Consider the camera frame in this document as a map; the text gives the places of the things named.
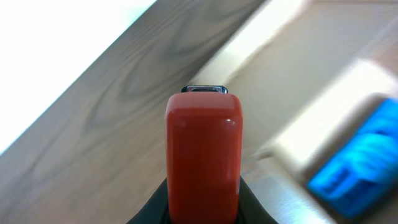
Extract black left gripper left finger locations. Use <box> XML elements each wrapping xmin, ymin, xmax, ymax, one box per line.
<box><xmin>127</xmin><ymin>179</ymin><xmax>170</xmax><ymax>224</ymax></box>

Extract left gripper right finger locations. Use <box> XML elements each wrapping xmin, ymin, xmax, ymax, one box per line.
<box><xmin>238</xmin><ymin>177</ymin><xmax>277</xmax><ymax>224</ymax></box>

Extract red stapler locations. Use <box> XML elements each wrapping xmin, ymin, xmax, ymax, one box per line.
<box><xmin>165</xmin><ymin>85</ymin><xmax>243</xmax><ymax>223</ymax></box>

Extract blue plastic case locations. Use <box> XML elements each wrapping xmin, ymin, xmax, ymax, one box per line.
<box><xmin>307</xmin><ymin>98</ymin><xmax>397</xmax><ymax>218</ymax></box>

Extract open cardboard box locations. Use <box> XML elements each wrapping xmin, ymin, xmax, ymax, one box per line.
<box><xmin>192</xmin><ymin>1</ymin><xmax>397</xmax><ymax>223</ymax></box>

